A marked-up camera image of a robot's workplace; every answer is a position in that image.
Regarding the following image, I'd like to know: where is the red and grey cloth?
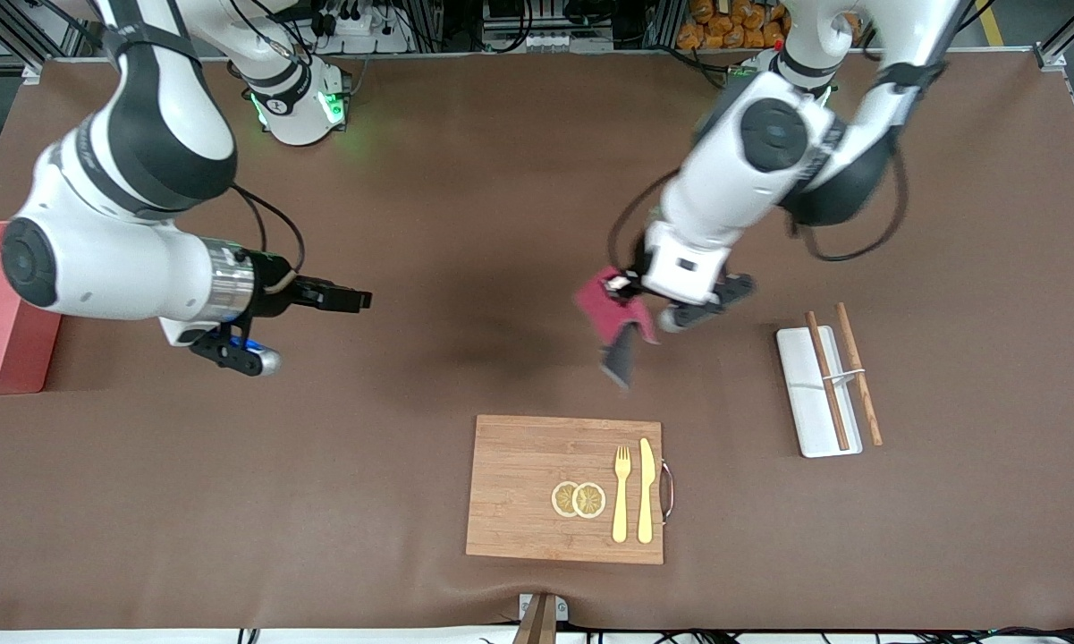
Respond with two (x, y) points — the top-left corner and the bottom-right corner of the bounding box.
(575, 267), (661, 391)

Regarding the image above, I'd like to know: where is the white rectangular tray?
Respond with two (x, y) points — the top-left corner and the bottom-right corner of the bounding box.
(775, 326), (864, 459)

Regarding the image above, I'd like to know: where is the yellow knife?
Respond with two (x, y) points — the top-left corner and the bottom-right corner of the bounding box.
(637, 437), (656, 545)

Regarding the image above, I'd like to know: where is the wooden cutting board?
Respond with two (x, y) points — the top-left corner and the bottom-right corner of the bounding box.
(465, 414), (676, 566)

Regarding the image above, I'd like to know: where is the yellow fork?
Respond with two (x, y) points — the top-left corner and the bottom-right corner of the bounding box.
(612, 445), (633, 544)

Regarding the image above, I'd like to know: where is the white power strip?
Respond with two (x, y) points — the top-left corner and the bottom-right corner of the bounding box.
(520, 31), (593, 53)
(317, 7), (396, 41)

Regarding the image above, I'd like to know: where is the pile of orange items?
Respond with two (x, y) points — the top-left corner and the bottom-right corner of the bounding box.
(677, 0), (790, 51)

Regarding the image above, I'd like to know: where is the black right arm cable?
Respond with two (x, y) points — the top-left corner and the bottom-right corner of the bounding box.
(229, 183), (308, 276)

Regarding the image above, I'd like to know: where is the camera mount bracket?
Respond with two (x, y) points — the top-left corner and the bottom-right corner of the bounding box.
(512, 593), (570, 644)

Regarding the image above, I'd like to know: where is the aluminium frame post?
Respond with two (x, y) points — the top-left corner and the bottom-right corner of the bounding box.
(0, 0), (99, 83)
(1033, 0), (1074, 71)

